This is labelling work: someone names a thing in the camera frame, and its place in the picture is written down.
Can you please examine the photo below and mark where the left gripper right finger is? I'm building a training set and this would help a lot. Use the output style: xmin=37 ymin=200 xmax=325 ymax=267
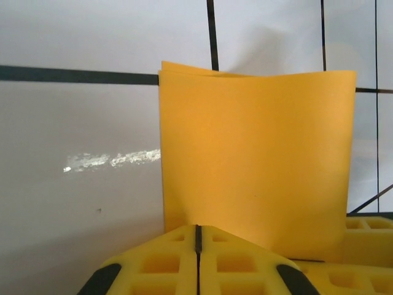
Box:
xmin=198 ymin=224 xmax=320 ymax=295

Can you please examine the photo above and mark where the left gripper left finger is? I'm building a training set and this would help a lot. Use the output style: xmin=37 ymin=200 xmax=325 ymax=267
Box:
xmin=76 ymin=224 xmax=199 ymax=295

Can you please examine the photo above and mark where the orange cloth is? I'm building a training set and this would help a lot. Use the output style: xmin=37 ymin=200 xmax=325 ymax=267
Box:
xmin=158 ymin=60 xmax=359 ymax=262

